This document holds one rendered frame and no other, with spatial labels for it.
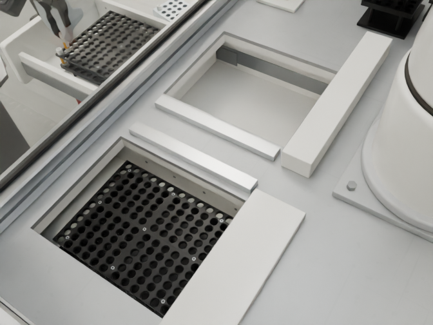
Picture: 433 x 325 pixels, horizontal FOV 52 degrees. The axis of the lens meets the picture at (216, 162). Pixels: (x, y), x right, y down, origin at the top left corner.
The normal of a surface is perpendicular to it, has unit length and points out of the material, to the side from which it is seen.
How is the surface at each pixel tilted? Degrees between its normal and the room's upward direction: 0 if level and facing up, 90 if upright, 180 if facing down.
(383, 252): 0
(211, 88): 0
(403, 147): 90
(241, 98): 0
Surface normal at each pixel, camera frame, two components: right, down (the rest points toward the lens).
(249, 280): -0.07, -0.60
